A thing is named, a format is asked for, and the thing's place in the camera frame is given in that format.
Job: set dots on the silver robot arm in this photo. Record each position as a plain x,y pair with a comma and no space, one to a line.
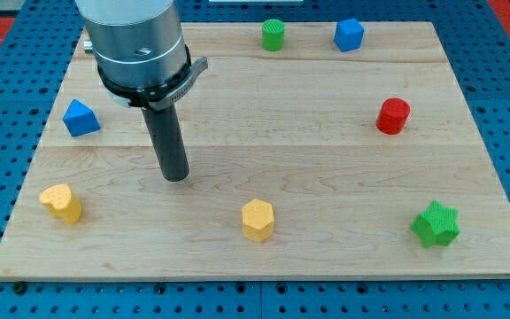
137,43

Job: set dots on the wooden board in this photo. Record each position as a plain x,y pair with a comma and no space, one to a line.
295,128

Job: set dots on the yellow hexagon block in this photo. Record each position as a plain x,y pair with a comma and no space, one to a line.
257,220

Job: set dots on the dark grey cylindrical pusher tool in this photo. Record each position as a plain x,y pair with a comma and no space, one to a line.
166,137

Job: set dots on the black and grey tool clamp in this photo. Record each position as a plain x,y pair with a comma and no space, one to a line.
163,95

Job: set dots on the green cylinder block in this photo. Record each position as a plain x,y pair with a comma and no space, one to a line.
272,38

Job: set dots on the red cylinder block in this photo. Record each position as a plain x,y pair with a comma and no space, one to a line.
392,118

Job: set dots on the blue cube block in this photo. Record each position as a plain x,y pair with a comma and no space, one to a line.
348,35

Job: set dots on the blue triangular block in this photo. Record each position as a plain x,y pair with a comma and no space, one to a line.
80,119

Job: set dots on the green star block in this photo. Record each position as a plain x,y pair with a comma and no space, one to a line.
436,225

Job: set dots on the yellow heart block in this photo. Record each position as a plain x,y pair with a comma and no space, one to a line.
61,202

